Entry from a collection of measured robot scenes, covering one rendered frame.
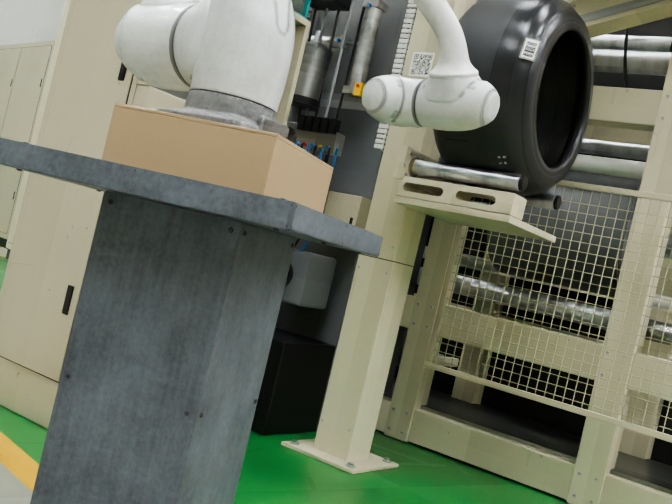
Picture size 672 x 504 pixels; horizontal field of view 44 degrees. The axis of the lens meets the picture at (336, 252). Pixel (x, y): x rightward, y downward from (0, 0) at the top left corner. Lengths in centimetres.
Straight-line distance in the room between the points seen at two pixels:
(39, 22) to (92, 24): 900
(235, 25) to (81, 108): 98
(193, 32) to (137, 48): 15
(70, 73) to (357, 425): 129
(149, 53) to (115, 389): 59
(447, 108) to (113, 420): 90
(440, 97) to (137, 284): 76
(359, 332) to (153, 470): 127
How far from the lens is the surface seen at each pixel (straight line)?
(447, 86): 174
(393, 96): 178
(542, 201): 252
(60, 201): 229
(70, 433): 142
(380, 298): 247
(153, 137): 135
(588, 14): 286
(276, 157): 127
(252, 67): 139
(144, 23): 157
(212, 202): 115
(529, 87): 223
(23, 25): 1128
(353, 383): 250
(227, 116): 136
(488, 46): 227
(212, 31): 142
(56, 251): 227
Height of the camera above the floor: 59
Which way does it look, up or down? level
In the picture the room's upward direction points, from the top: 13 degrees clockwise
